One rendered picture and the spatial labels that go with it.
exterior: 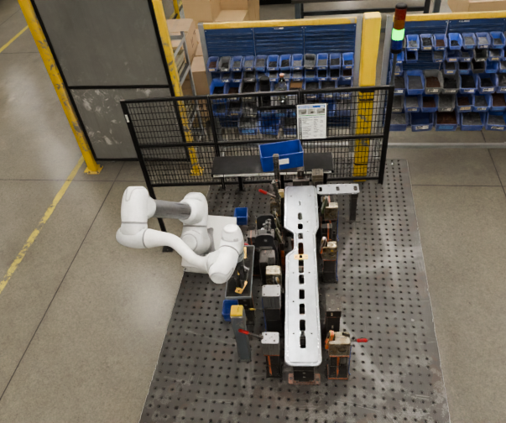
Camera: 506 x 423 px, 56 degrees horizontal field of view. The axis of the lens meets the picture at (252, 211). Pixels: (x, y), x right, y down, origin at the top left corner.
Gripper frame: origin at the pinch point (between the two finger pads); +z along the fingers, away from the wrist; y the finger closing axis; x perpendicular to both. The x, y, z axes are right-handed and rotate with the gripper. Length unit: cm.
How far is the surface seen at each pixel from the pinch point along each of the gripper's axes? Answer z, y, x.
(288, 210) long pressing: 20, -3, 80
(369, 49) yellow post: -59, 27, 158
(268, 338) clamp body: 14.0, 22.9, -18.6
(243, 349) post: 38.1, 5.2, -16.9
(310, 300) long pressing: 20.1, 34.0, 15.4
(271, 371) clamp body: 44, 23, -21
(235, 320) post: 8.1, 4.3, -17.8
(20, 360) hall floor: 120, -183, -46
